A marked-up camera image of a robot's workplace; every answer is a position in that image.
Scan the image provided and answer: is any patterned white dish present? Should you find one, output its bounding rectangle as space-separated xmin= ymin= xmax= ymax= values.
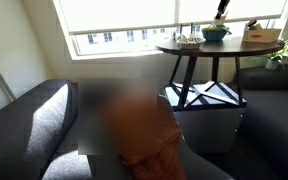
xmin=176 ymin=35 xmax=205 ymax=49

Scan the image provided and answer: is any white roller blind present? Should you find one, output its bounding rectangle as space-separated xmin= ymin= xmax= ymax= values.
xmin=54 ymin=0 xmax=287 ymax=34

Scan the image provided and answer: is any dark grey sofa left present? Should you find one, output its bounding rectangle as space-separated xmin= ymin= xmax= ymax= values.
xmin=0 ymin=79 xmax=93 ymax=180

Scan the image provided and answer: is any blue bowl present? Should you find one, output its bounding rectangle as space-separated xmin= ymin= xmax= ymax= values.
xmin=202 ymin=31 xmax=231 ymax=41

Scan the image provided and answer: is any orange jacket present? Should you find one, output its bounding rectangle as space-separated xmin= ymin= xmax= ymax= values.
xmin=122 ymin=96 xmax=186 ymax=180

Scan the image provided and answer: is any round dark wooden table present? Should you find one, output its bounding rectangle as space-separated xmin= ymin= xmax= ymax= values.
xmin=156 ymin=37 xmax=284 ymax=111

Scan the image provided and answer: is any potted green plant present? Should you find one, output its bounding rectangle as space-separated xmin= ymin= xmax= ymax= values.
xmin=265 ymin=40 xmax=288 ymax=70

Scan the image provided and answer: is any dark grey sofa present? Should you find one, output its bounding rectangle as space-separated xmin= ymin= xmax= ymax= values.
xmin=0 ymin=79 xmax=93 ymax=180
xmin=234 ymin=64 xmax=288 ymax=180

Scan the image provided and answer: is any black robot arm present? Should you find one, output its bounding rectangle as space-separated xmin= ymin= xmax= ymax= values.
xmin=215 ymin=0 xmax=230 ymax=19

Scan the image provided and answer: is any yellow bowl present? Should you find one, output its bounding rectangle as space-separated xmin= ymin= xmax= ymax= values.
xmin=202 ymin=25 xmax=230 ymax=33

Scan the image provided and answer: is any dark grey sofa right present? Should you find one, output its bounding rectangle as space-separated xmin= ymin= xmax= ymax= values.
xmin=234 ymin=64 xmax=288 ymax=180

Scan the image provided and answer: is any white tissue box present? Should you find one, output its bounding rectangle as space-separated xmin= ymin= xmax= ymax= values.
xmin=242 ymin=26 xmax=281 ymax=43

